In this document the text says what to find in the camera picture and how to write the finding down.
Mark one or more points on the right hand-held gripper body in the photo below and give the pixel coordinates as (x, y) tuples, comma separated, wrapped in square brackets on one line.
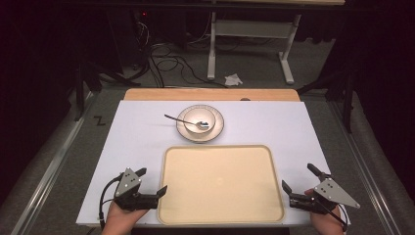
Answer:
[(334, 193)]

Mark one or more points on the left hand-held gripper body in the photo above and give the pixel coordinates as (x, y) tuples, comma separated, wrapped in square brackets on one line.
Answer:
[(129, 182)]

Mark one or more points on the beige plastic tray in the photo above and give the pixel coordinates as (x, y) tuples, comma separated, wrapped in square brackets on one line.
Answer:
[(220, 186)]

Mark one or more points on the metal spoon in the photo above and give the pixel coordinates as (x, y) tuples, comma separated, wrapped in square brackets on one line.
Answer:
[(182, 120)]

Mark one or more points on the cream ceramic bowl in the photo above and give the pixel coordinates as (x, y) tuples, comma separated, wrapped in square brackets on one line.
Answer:
[(195, 116)]

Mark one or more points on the cream plate with dark rim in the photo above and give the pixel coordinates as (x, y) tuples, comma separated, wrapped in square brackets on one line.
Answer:
[(218, 130)]

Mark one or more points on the person's right hand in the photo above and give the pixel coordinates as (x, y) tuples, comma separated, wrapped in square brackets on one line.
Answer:
[(328, 223)]

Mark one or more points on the person's left hand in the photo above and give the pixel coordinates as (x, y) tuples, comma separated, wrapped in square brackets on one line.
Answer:
[(119, 220)]

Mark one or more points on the white table mat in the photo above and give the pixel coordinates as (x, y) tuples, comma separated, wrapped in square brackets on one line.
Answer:
[(137, 137)]

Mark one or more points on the black stand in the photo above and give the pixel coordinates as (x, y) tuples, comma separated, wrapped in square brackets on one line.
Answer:
[(347, 94), (85, 81)]

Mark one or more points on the wooden table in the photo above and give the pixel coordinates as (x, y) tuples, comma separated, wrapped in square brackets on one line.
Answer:
[(195, 94)]

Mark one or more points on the crumpled white paper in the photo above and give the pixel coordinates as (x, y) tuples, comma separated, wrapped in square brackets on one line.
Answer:
[(233, 80)]

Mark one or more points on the metal floor rail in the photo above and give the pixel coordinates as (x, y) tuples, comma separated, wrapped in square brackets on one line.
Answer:
[(368, 166), (49, 176)]

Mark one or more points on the white metal desk frame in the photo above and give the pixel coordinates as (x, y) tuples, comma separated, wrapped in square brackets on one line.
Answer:
[(251, 28)]

